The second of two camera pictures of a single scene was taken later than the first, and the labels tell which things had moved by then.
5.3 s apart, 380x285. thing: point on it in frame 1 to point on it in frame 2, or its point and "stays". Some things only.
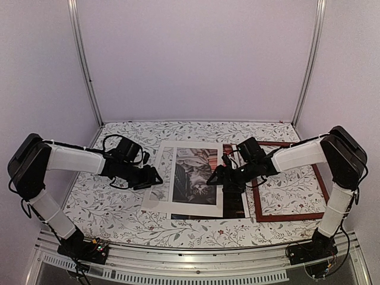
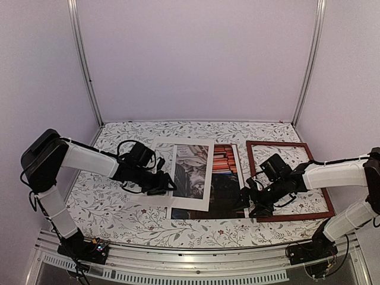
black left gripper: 148,179 to 161,183
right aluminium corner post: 321,10 stays
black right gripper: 219,171 to 245,193
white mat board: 185,208 to 200,203
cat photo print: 192,168 stays
